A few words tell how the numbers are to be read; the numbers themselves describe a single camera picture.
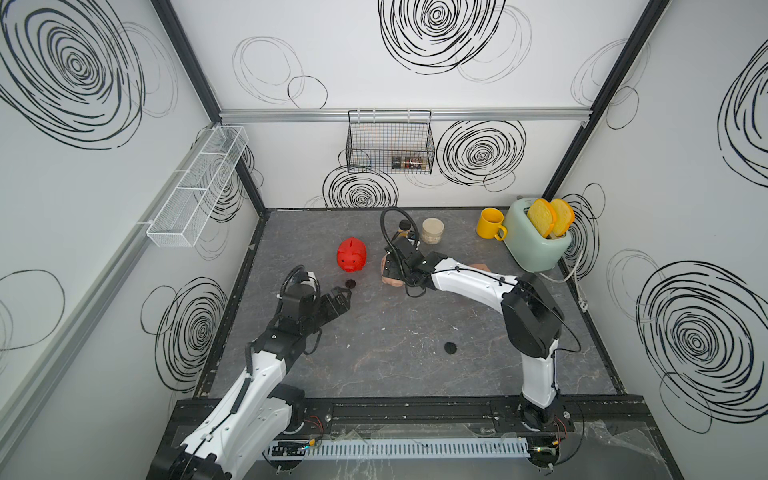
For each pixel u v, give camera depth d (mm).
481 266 937
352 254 960
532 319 495
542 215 916
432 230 1059
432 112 905
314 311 688
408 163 885
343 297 736
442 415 754
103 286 543
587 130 955
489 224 1051
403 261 708
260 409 472
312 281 706
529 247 937
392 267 747
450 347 859
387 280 864
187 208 746
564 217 899
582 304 963
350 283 989
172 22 723
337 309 714
